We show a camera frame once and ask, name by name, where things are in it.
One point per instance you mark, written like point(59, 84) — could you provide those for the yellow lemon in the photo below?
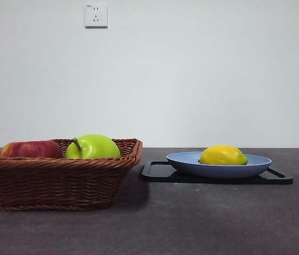
point(223, 155)

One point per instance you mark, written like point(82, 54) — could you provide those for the light blue plate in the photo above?
point(218, 171)

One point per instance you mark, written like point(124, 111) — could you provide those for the brown wicker basket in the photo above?
point(59, 183)

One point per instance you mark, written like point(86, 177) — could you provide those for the black rectangular tray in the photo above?
point(157, 178)

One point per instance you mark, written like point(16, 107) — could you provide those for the green apple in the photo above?
point(96, 148)

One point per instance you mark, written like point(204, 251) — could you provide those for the red apple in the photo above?
point(32, 150)

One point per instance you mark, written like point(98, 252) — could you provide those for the white wall socket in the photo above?
point(96, 16)

